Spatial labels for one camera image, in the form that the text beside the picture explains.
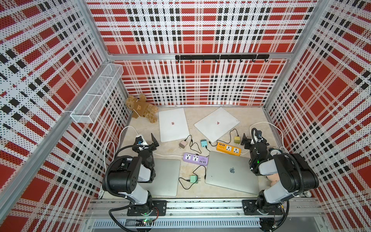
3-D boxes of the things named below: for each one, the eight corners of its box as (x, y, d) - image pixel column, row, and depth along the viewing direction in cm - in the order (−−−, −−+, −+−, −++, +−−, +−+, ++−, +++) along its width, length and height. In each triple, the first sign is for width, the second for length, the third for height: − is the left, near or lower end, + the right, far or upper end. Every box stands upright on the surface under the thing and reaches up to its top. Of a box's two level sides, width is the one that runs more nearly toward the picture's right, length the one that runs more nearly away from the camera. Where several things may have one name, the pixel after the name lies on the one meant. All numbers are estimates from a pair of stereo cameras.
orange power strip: (215, 149, 97) (215, 147, 95) (216, 143, 100) (217, 141, 98) (240, 156, 94) (241, 154, 92) (240, 150, 97) (241, 148, 95)
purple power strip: (181, 161, 92) (181, 159, 90) (184, 153, 96) (183, 151, 94) (207, 166, 90) (208, 164, 88) (209, 157, 94) (209, 155, 92)
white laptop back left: (161, 142, 103) (160, 140, 100) (159, 113, 121) (158, 111, 118) (189, 137, 106) (189, 135, 103) (183, 109, 124) (183, 107, 121)
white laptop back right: (213, 143, 102) (213, 141, 100) (195, 125, 112) (195, 124, 110) (239, 122, 114) (240, 120, 112) (220, 108, 124) (221, 106, 122)
